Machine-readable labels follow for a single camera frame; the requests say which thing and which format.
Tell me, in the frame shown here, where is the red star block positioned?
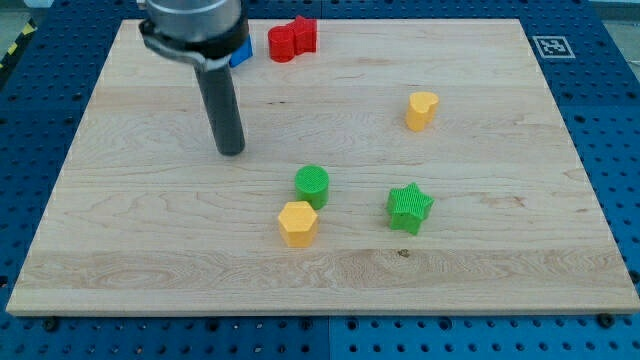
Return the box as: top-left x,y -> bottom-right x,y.
289,15 -> 317,55

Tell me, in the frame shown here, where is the red circle block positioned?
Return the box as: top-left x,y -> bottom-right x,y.
268,25 -> 296,63

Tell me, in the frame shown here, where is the white fiducial marker tag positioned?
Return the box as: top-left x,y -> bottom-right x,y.
532,35 -> 575,59

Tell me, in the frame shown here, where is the yellow heart block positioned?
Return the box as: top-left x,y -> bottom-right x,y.
405,92 -> 439,132

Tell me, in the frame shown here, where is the yellow hexagon block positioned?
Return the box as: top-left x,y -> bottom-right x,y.
278,201 -> 319,248

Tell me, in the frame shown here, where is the wooden board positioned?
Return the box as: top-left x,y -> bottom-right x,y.
7,19 -> 639,317

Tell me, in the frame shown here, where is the green star block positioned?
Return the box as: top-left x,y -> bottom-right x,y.
386,183 -> 435,235

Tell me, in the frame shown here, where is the green circle block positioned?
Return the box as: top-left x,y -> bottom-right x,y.
294,165 -> 330,210

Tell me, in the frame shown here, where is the blue block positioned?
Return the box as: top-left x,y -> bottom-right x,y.
229,36 -> 253,68

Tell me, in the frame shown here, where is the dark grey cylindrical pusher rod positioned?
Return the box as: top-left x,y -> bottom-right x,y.
195,65 -> 245,156

